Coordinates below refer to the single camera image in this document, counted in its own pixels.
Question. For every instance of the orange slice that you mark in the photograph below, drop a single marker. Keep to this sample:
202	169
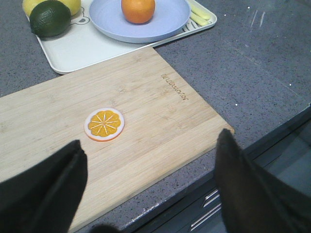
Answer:
104	124

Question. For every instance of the orange fruit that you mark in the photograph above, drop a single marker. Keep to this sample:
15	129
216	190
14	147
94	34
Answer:
138	11

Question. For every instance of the dark green lime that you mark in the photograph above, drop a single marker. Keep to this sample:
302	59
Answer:
50	18

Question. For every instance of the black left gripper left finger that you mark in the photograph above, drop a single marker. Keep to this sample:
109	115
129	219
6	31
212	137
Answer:
45	198

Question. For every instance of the white rectangular tray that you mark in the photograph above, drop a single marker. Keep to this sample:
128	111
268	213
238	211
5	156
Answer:
83	45

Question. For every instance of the light blue plate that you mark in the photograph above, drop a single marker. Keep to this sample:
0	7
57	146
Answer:
169	18

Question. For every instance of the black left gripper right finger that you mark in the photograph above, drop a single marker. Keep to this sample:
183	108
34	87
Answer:
253	200

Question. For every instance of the grey cabinet drawer with handles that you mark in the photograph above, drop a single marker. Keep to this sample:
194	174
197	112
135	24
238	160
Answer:
285	153

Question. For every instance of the wooden cutting board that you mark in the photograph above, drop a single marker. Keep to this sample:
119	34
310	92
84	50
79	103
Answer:
137	120

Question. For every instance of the yellow plastic spoon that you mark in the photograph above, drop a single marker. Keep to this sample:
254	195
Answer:
199	12

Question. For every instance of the yellow plastic fork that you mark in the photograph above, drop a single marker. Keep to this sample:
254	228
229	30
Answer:
197	19

